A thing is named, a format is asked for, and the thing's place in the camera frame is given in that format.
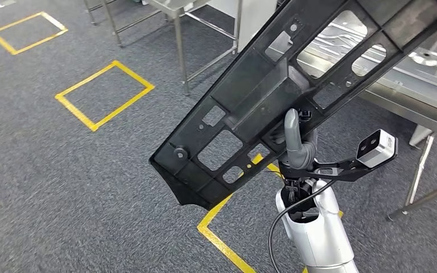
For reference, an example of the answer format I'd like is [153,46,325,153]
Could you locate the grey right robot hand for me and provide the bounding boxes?
[278,108,319,170]

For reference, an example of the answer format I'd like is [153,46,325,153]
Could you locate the long black plastic part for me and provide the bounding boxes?
[149,0,437,211]

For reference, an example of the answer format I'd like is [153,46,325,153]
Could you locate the stainless steel workbench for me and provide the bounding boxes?
[354,22,437,223]

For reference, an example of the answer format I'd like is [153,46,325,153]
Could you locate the white cabinet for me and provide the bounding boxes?
[207,0,279,53]

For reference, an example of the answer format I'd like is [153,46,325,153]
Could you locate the stamped silver metal panel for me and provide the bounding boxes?
[296,10,437,118]

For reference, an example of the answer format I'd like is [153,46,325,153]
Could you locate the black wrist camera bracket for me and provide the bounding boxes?
[278,158,374,184]

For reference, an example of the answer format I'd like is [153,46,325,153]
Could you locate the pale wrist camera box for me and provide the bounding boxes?
[355,129,398,169]

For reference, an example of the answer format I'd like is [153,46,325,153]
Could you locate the black camera cable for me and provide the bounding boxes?
[268,180,336,273]

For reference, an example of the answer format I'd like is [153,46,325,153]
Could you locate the steel frame table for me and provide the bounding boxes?
[84,0,242,96]

